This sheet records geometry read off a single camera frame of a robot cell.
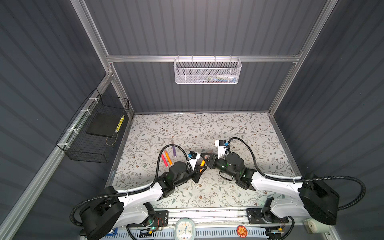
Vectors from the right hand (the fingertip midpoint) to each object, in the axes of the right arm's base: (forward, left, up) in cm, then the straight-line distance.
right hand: (203, 155), depth 75 cm
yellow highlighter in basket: (+13, +43, +9) cm, 46 cm away
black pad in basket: (+10, +49, +11) cm, 52 cm away
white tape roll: (-29, -49, -11) cm, 58 cm away
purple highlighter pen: (+13, +19, -20) cm, 30 cm away
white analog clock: (-30, +9, -16) cm, 35 cm away
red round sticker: (-30, -18, -19) cm, 40 cm away
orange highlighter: (-3, 0, -2) cm, 4 cm away
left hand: (-6, -2, -5) cm, 8 cm away
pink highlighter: (+6, +24, -18) cm, 31 cm away
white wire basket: (+78, -5, +2) cm, 78 cm away
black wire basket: (+4, +55, +9) cm, 56 cm away
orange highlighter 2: (+8, +22, -19) cm, 30 cm away
